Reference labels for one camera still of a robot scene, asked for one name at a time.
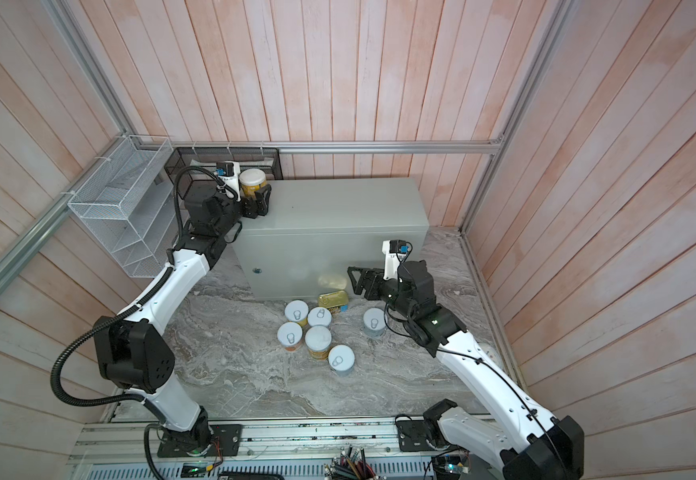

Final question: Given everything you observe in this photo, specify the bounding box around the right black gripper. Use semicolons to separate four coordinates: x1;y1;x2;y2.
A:
350;266;415;323

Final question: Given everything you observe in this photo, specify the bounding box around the yellow label can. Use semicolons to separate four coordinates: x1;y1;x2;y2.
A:
239;168;268;199

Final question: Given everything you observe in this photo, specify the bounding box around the orange green label can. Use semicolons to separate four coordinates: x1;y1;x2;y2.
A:
305;326;332;360

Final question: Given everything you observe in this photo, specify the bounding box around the white lid can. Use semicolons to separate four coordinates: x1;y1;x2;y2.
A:
277;322;303;352
284;300;310;327
362;307;387;339
327;345;356;376
307;307;332;327

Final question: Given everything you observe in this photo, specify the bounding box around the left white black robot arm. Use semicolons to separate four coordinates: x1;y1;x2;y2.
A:
93;182;272;432

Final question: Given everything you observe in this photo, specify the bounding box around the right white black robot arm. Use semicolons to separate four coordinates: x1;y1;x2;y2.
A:
347;261;585;479

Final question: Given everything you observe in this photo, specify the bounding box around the gold rectangular sardine tin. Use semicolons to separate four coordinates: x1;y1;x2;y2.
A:
318;290;350;314

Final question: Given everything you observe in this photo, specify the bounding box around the grey metal cabinet box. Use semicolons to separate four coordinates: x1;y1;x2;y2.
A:
231;178;429;301

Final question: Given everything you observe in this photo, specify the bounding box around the black mesh basket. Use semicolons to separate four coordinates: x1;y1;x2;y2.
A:
164;146;283;182

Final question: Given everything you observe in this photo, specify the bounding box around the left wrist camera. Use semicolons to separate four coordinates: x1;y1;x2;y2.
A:
216;161;242;201

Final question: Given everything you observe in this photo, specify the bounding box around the black corrugated cable hose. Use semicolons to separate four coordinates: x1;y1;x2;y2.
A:
49;165;229;409

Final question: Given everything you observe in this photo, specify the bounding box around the white wire mesh shelf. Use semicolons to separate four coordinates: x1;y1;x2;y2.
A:
68;135;176;279

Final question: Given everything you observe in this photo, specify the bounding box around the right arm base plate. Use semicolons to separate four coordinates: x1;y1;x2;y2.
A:
393;399;462;452

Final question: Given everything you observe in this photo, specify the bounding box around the bundle of coloured wires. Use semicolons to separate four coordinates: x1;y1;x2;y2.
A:
323;446;379;480

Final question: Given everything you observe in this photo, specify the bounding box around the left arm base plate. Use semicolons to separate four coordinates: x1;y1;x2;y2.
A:
157;424;243;458

